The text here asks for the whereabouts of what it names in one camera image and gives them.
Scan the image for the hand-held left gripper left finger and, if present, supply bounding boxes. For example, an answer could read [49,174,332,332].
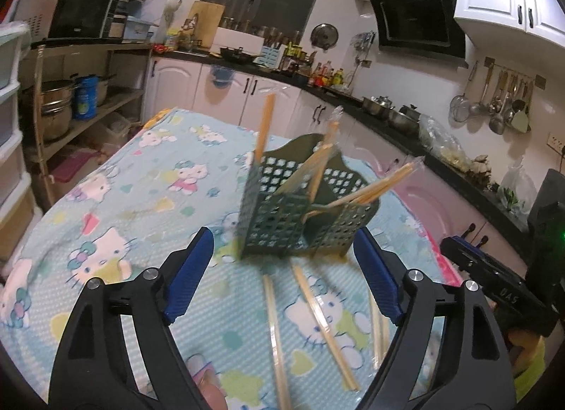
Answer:
[50,226,215,410]

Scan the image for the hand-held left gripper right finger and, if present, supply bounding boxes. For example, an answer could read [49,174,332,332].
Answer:
[353,229,517,410]

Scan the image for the green perforated utensil holder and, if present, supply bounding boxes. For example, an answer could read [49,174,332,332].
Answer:
[240,132,381,261]

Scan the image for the row of hanging kitchen utensils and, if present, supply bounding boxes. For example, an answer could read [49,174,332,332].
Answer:
[468,57,547,136]

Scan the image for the person's right hand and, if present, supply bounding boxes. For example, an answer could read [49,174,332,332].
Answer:
[504,325,545,355]

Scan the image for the plastic bag of greens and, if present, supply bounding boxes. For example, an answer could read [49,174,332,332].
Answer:
[498,162,538,217]

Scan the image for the clear plastic bag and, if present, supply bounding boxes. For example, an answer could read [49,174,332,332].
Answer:
[417,114,471,169]

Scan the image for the cartoon cat printed blanket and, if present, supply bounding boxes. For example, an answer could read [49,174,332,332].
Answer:
[0,106,469,410]

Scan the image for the steel pot with lid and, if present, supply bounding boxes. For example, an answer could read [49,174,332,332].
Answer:
[361,94,397,118]
[388,105,421,136]

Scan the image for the hanging metal strainer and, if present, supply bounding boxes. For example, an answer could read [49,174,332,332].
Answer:
[449,63,480,125]

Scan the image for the red plastic bin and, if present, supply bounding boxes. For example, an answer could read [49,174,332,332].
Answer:
[48,149,103,182]

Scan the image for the metal shelf rack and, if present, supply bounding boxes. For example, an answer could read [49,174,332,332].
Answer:
[19,41,154,213]

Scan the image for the blue hanging cabinet bin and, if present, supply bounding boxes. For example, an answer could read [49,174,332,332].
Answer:
[210,66,234,88]

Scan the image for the group of condiment bottles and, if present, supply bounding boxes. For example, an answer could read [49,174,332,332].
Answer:
[308,61,346,89]

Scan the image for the blue tin can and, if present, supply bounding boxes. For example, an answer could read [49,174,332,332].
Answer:
[72,75,100,121]

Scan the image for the stacked steel steamer pots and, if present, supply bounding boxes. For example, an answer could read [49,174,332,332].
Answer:
[39,79,77,142]

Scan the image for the black range hood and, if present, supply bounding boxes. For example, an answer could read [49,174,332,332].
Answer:
[364,0,469,67]

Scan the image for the plastic drawer tower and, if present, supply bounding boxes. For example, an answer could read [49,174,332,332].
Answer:
[0,22,37,263]

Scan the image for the black wok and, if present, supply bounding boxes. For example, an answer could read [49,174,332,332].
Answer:
[219,45,260,65]

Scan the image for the blue knife holder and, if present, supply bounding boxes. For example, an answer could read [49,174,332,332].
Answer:
[260,44,286,72]

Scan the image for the hanging metal pot lid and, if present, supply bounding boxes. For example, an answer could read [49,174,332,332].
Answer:
[311,23,339,49]

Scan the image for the light blue plastic container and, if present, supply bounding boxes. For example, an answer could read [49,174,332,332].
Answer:
[123,16,158,41]

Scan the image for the wooden cutting board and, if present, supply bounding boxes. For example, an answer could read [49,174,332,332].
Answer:
[189,0,226,47]

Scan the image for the black microwave oven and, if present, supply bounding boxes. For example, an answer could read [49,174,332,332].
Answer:
[14,0,123,41]

